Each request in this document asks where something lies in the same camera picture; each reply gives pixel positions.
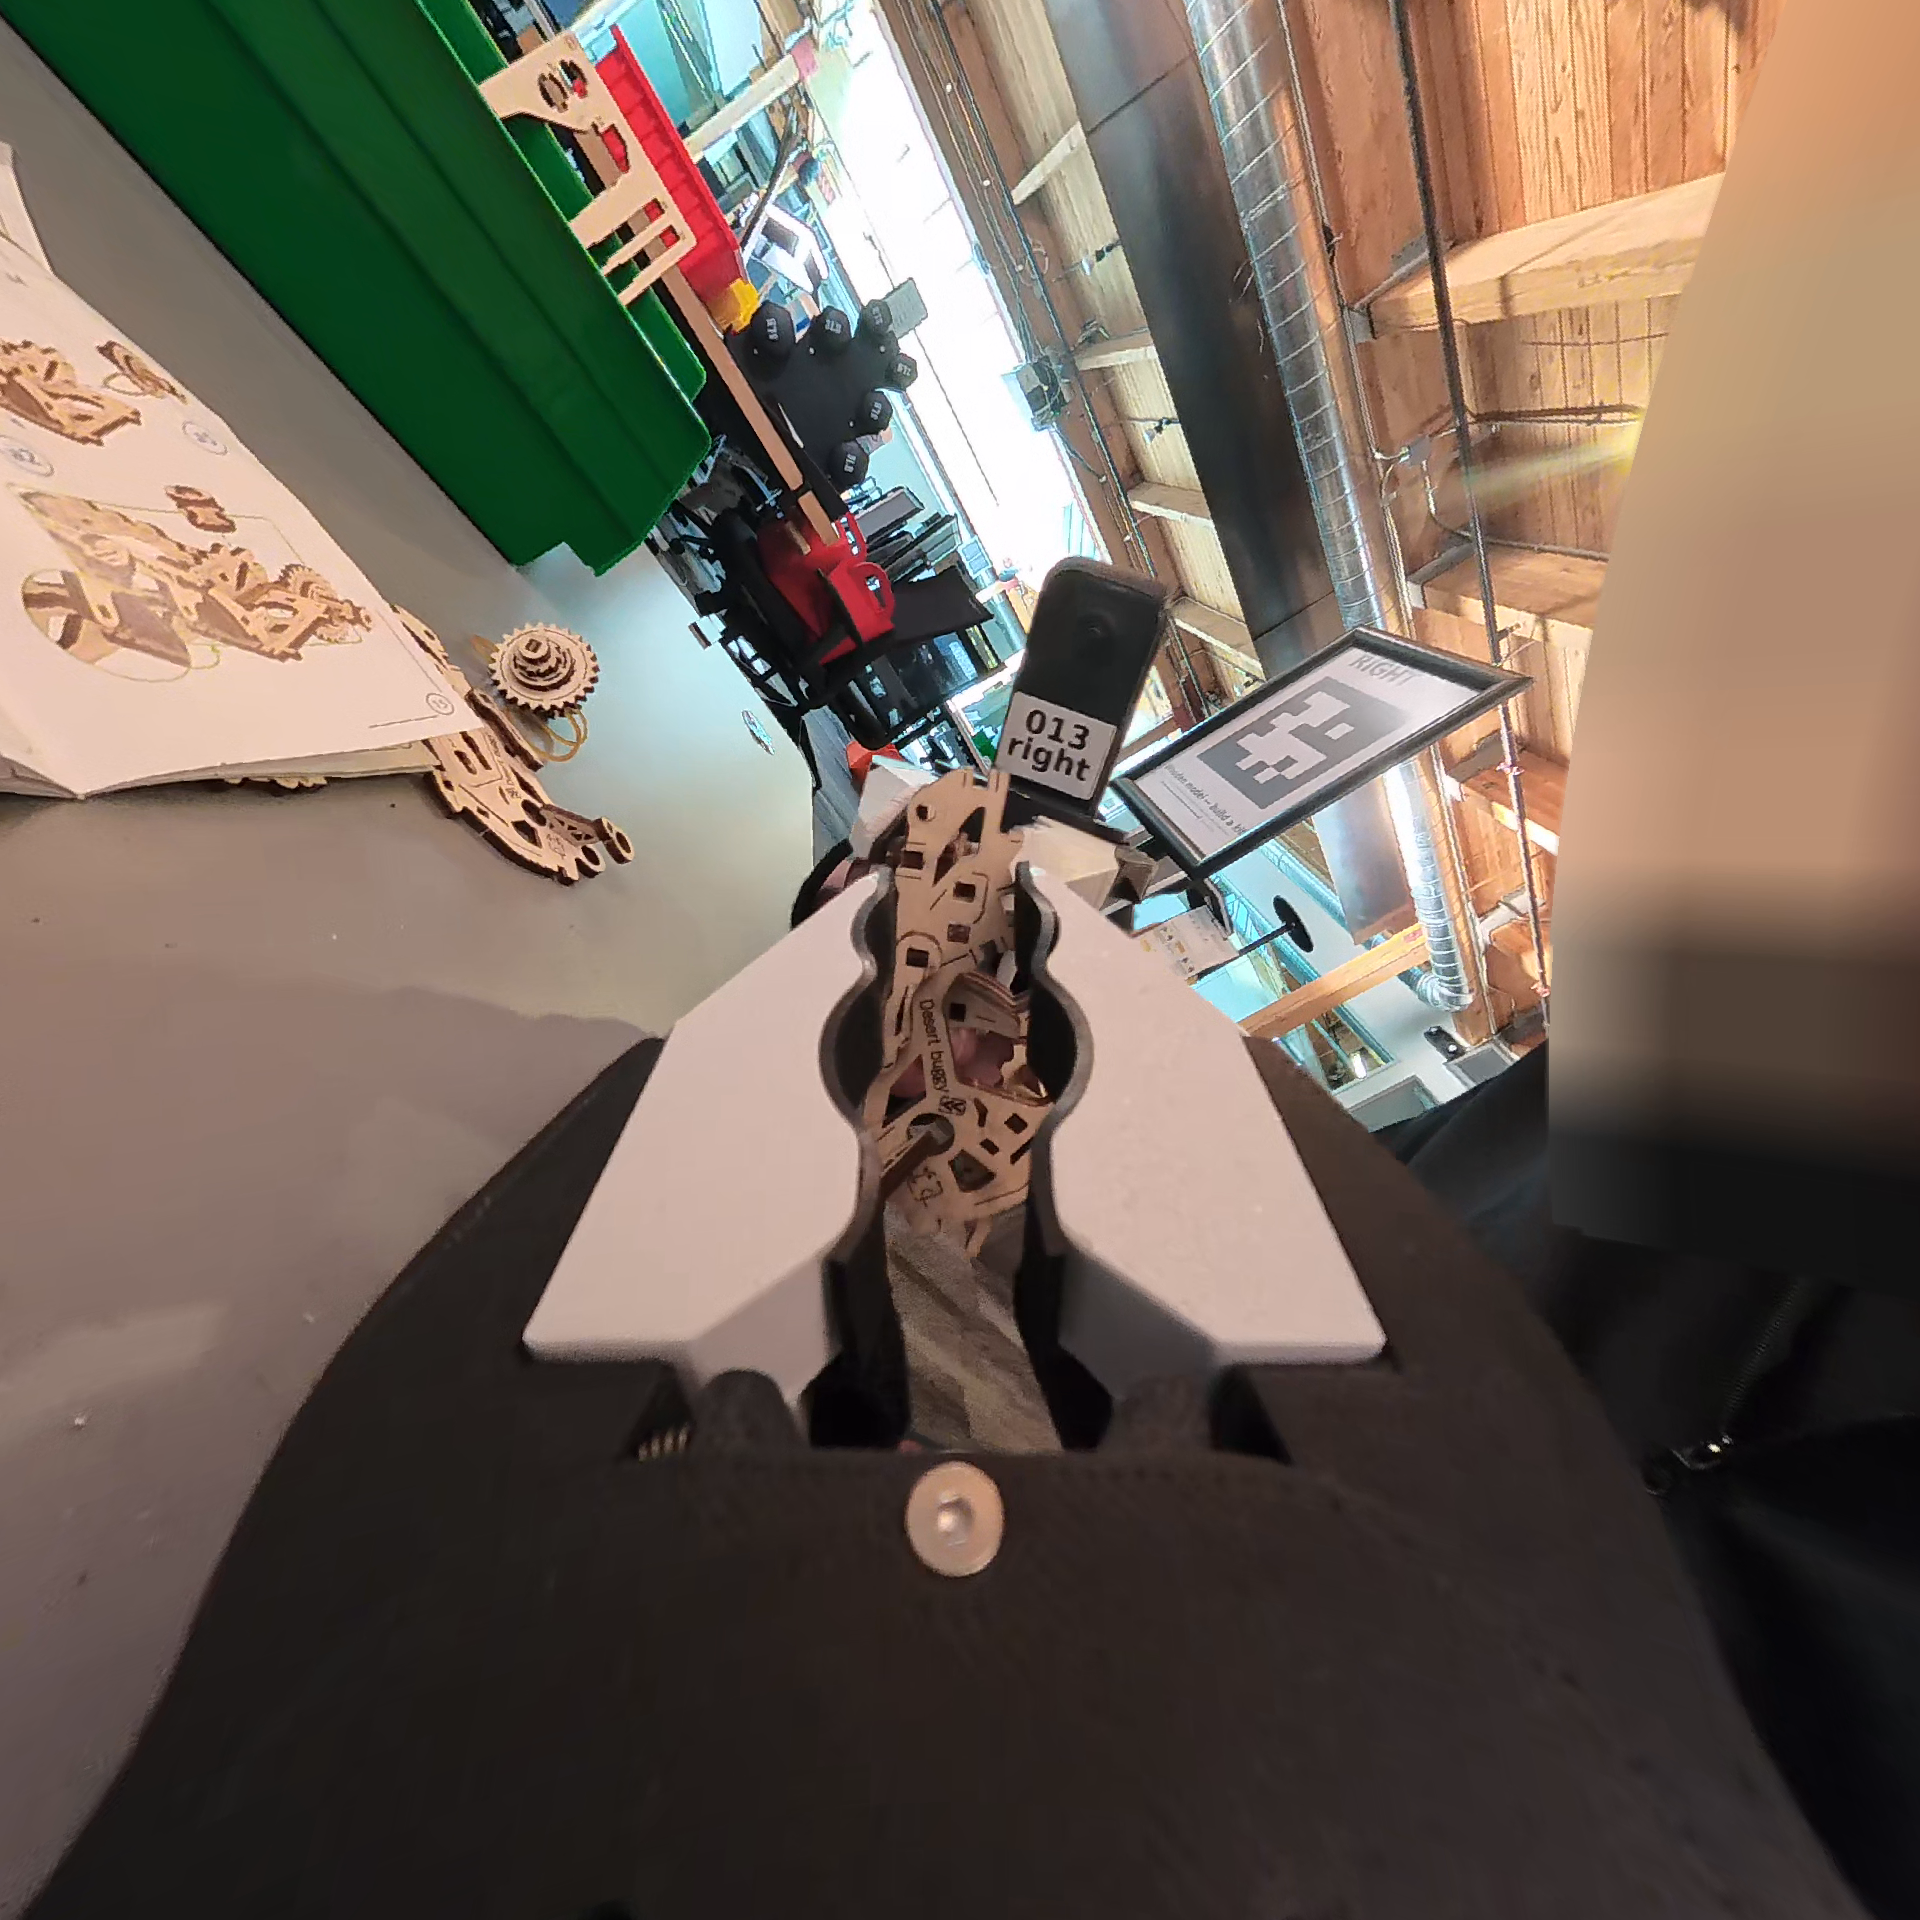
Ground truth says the red plastic bin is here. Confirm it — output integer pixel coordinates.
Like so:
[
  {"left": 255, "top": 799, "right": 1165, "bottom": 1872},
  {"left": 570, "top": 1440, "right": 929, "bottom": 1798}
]
[{"left": 598, "top": 24, "right": 752, "bottom": 295}]

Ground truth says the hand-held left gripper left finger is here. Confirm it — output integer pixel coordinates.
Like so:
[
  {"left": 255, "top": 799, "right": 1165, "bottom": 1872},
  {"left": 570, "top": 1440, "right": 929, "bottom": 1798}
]
[{"left": 521, "top": 871, "right": 902, "bottom": 1414}]

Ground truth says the office chair with red bag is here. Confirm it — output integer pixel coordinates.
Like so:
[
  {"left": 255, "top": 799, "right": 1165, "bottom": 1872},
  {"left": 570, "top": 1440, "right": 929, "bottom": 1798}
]
[{"left": 697, "top": 503, "right": 994, "bottom": 736}]

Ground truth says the wooden buggy model chassis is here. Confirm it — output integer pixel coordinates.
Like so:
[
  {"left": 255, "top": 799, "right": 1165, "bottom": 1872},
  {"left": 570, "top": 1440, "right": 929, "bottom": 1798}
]
[{"left": 861, "top": 769, "right": 1057, "bottom": 1263}]

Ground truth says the white instruction booklet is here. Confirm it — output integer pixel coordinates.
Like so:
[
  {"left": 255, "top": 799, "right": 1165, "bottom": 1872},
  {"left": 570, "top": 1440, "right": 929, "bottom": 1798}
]
[{"left": 0, "top": 143, "right": 485, "bottom": 799}]

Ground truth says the pale wooden frame cutout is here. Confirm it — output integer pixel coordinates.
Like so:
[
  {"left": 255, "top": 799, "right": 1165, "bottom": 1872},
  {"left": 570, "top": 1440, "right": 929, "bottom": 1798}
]
[{"left": 479, "top": 31, "right": 700, "bottom": 295}]

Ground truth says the flat wooden side panel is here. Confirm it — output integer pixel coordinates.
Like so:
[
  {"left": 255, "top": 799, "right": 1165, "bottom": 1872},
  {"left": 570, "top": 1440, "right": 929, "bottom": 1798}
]
[{"left": 398, "top": 609, "right": 634, "bottom": 886}]

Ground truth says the silver ventilation duct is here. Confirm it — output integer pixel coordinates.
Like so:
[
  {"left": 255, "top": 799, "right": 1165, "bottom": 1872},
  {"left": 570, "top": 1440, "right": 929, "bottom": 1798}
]
[{"left": 1184, "top": 0, "right": 1502, "bottom": 1038}]

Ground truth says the group of black caps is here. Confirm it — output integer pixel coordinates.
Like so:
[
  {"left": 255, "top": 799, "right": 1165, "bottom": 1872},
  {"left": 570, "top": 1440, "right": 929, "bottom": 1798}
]
[{"left": 742, "top": 286, "right": 928, "bottom": 486}]

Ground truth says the person's black clothing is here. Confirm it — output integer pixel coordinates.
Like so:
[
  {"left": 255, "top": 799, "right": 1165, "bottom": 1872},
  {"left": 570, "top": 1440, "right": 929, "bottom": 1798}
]
[{"left": 1350, "top": 1035, "right": 1920, "bottom": 1920}]

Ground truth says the stacked wooden gear wheel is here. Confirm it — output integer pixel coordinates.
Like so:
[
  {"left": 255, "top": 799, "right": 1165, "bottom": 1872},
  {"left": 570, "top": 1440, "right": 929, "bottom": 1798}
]
[{"left": 486, "top": 622, "right": 605, "bottom": 720}]

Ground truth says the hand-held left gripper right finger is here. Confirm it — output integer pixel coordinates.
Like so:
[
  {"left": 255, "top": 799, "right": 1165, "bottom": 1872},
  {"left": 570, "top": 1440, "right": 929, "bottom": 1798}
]
[{"left": 1007, "top": 866, "right": 1384, "bottom": 1414}]

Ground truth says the green plastic bin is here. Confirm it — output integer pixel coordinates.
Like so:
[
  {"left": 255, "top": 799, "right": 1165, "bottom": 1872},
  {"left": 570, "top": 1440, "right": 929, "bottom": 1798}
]
[{"left": 0, "top": 0, "right": 713, "bottom": 579}]

